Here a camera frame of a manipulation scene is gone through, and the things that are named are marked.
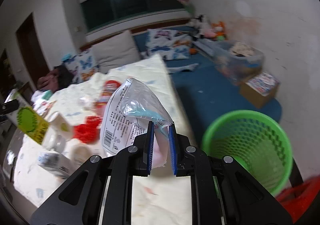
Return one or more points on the white quilted table cover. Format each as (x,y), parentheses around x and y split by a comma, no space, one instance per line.
(160,198)

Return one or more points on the butterfly print pillow right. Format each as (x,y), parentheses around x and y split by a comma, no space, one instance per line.
(169,44)

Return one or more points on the dark window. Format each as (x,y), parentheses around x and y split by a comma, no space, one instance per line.
(99,13)

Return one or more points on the dark wooden door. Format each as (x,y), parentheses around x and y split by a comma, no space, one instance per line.
(31,51)

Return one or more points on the butterfly print pillow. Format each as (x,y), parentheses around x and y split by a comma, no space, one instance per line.
(82,66)
(169,44)

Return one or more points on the red mesh net bag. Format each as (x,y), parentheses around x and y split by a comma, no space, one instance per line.
(88,132)

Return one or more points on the clear white plastic snack bag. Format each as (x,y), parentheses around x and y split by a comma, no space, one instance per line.
(127,115)

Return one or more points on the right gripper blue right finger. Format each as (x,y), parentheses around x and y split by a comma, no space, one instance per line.
(180,158)

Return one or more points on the grey plain pillow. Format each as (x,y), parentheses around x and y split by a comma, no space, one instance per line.
(116,51)

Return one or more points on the clear plastic storage bin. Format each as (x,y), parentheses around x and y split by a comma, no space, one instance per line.
(236,61)

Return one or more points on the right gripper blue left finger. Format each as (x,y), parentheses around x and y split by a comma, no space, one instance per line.
(144,144)

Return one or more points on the stuffed toy pile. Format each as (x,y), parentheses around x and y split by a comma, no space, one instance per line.
(204,29)

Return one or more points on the white paper cup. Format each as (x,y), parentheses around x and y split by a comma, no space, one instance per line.
(61,125)

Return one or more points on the butterfly print pillow left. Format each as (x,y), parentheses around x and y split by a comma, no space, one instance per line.
(82,66)

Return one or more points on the red plastic cartoon cup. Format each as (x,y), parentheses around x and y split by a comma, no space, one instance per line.
(109,87)

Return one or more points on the dark red clothing pile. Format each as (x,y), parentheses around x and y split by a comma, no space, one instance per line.
(57,79)

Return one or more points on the grey milk carton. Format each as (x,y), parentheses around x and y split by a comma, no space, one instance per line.
(56,164)

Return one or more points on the red plastic stool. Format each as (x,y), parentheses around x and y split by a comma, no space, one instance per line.
(302,202)

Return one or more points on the cardboard box with printed top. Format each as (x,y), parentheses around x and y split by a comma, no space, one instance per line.
(259,89)

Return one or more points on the green mesh trash basket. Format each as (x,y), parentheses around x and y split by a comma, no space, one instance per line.
(257,142)

